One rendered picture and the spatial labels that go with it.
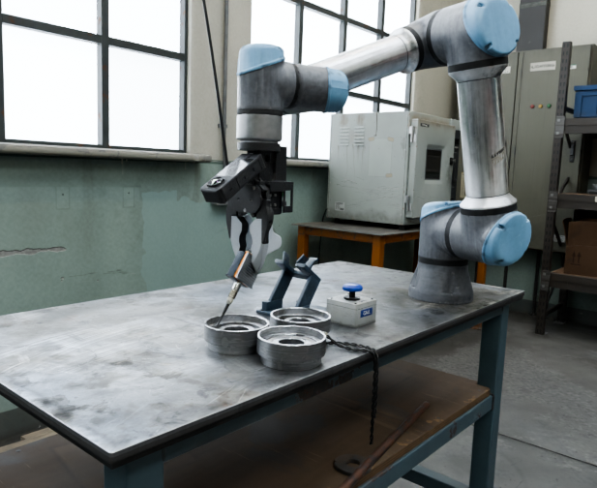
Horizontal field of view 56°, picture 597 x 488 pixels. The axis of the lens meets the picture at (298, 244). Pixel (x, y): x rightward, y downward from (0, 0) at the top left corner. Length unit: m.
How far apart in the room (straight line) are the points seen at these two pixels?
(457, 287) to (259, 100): 0.67
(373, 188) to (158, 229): 1.24
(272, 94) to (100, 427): 0.55
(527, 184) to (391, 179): 1.71
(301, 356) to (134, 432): 0.27
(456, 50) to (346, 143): 2.23
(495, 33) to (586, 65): 3.49
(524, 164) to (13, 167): 3.58
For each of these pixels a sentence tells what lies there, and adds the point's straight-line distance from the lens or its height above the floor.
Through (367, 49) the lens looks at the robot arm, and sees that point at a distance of 1.21.
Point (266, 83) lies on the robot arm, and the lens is 0.93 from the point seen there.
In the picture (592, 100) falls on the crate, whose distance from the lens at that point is 4.34.
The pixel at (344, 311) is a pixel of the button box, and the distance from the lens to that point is 1.08.
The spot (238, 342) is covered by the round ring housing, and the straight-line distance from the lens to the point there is 0.89.
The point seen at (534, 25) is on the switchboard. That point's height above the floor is 2.26.
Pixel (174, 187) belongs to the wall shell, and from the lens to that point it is 2.79.
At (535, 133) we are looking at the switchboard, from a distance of 4.70.
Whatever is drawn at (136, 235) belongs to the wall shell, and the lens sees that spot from 2.69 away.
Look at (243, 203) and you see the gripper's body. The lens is 0.93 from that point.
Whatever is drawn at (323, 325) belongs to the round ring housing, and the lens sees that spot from 0.96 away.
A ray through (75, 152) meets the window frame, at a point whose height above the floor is 1.13.
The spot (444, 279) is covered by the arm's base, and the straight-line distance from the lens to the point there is 1.34.
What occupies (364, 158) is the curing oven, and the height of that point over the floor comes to 1.17.
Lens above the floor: 1.09
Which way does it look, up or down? 7 degrees down
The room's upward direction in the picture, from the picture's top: 2 degrees clockwise
